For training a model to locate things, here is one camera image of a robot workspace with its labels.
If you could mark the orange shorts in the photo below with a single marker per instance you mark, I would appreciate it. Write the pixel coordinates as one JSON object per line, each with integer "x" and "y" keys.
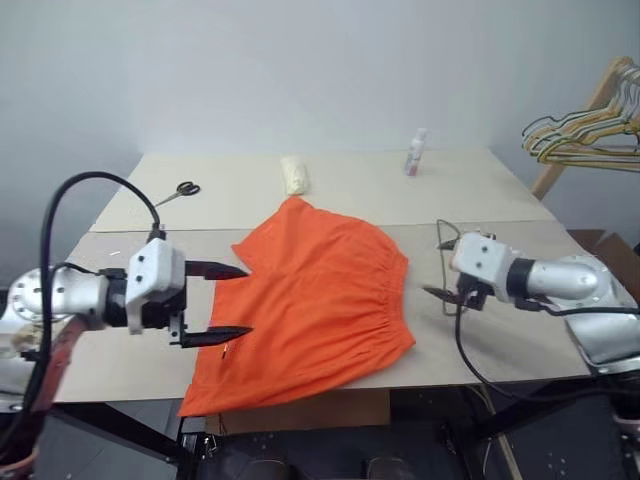
{"x": 320, "y": 300}

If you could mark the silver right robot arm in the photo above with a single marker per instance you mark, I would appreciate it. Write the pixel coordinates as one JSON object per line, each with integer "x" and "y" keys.
{"x": 565, "y": 280}

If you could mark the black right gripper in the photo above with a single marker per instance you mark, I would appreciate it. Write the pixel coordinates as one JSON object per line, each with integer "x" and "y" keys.
{"x": 472, "y": 292}

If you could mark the cream rolled cloth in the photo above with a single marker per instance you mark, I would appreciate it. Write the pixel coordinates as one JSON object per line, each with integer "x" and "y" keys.
{"x": 295, "y": 175}

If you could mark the dark grey panel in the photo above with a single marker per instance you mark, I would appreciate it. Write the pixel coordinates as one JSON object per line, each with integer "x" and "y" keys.
{"x": 565, "y": 450}

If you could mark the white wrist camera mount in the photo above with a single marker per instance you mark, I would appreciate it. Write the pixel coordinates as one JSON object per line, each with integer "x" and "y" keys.
{"x": 482, "y": 257}
{"x": 155, "y": 265}

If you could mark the wooden hanger rack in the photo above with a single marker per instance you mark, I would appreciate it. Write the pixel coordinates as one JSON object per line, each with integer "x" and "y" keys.
{"x": 547, "y": 177}

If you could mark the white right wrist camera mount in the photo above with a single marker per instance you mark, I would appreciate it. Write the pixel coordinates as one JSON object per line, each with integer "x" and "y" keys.
{"x": 482, "y": 257}

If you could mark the white bottle pink label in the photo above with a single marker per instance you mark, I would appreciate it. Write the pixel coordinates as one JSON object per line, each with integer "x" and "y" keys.
{"x": 415, "y": 155}

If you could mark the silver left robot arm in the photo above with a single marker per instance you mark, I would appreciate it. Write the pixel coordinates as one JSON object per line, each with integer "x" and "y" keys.
{"x": 65, "y": 295}

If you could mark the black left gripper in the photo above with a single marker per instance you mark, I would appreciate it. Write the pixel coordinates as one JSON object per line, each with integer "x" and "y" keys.
{"x": 167, "y": 312}

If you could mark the brown cardboard box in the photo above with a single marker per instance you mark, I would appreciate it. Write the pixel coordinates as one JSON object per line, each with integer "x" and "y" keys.
{"x": 615, "y": 250}

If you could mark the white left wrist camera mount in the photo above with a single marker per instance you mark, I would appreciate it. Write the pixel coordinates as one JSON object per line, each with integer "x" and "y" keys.
{"x": 155, "y": 265}

